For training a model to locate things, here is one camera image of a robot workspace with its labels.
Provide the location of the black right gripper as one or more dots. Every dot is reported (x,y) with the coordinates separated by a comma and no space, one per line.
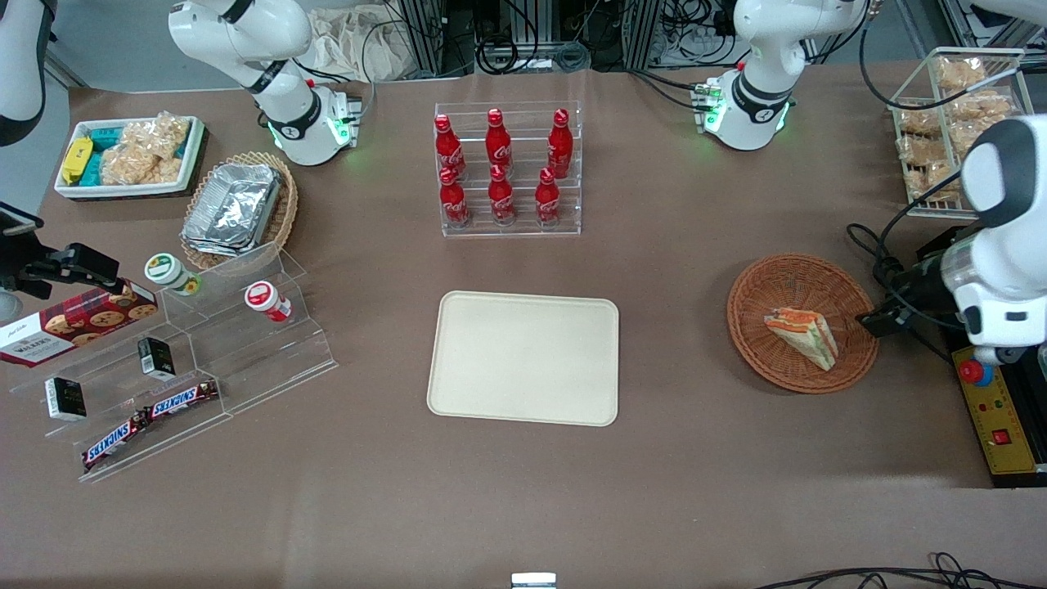
(24,263)

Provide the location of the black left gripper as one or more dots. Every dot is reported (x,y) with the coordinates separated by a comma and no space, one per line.
(917,287)

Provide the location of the triangle sandwich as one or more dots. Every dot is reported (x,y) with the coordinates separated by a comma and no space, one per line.
(806,335)

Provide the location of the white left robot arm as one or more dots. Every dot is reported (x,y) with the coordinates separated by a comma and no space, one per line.
(752,106)

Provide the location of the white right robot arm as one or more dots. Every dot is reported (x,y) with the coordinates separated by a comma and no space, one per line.
(286,123)

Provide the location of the round brown wicker basket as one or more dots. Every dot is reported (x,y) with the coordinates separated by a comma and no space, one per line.
(785,278)

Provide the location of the oval tan wicker basket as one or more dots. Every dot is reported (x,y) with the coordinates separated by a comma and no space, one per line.
(286,204)

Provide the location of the beige rectangular tray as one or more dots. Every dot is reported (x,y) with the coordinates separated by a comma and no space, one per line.
(523,360)

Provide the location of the red tartan cookie box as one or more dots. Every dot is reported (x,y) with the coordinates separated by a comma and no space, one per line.
(74,327)

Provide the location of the green lid white cup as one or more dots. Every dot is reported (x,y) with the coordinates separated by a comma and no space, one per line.
(168,272)

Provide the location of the white rectangular snack bin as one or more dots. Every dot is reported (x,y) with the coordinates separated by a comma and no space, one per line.
(123,190)

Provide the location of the teal snack packet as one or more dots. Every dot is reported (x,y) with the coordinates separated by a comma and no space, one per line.
(105,137)
(92,170)

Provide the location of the clear rice cracker bag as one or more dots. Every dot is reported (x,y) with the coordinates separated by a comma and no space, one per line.
(986,106)
(139,168)
(159,135)
(959,74)
(920,123)
(928,168)

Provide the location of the yellow snack packet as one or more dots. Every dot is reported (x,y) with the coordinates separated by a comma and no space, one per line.
(76,159)

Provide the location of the small black box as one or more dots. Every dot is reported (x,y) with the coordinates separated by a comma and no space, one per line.
(155,357)
(65,398)

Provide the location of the aluminium foil container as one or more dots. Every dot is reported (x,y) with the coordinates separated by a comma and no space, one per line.
(221,250)
(233,204)

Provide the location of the yellow panel control box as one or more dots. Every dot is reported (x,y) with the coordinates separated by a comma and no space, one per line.
(1002,417)

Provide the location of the brown Snickers bar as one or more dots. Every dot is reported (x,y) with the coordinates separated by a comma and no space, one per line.
(114,440)
(181,399)

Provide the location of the red lid white cup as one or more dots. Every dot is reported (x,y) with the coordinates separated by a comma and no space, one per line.
(266,299)

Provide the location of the clear acrylic stepped display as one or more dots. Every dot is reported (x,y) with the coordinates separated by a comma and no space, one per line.
(245,360)

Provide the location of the red cola bottle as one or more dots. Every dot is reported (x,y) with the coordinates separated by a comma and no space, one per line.
(454,200)
(547,198)
(498,139)
(448,147)
(560,143)
(501,196)

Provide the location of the clear acrylic bottle rack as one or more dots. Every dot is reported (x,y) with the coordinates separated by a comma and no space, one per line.
(523,231)

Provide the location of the aluminium frame post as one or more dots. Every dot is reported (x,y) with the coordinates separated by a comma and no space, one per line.
(642,33)
(425,37)

